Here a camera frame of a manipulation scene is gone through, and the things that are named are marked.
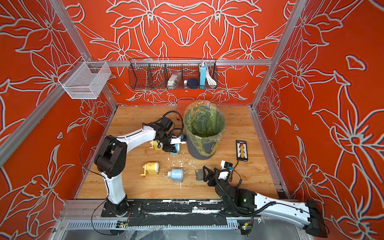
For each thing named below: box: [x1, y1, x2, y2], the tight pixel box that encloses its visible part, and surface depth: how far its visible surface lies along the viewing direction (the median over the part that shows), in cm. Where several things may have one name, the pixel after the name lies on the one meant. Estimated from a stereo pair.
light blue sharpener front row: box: [166, 168, 183, 183], surface depth 79 cm
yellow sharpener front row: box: [140, 162, 160, 176], surface depth 81 cm
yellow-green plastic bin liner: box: [184, 100, 226, 156], surface depth 82 cm
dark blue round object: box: [187, 78, 200, 89], surface depth 97 cm
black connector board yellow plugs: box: [236, 140, 248, 162], surface depth 94 cm
